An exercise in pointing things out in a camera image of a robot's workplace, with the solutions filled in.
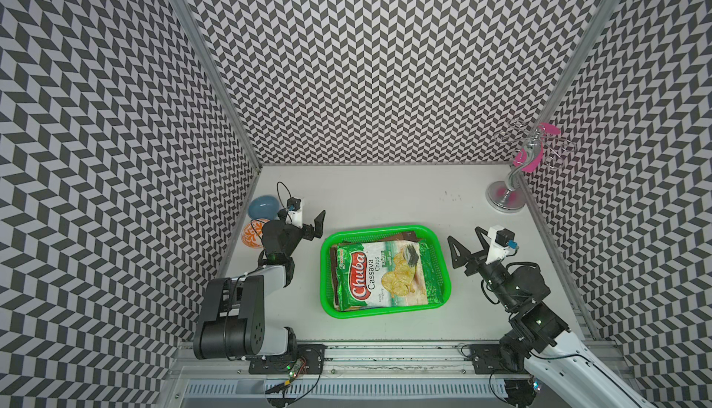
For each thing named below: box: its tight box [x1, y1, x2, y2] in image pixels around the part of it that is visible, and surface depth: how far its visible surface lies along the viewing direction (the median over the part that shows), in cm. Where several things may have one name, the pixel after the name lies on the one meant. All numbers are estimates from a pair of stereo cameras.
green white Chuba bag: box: [334, 240, 443, 312], surface depth 77 cm
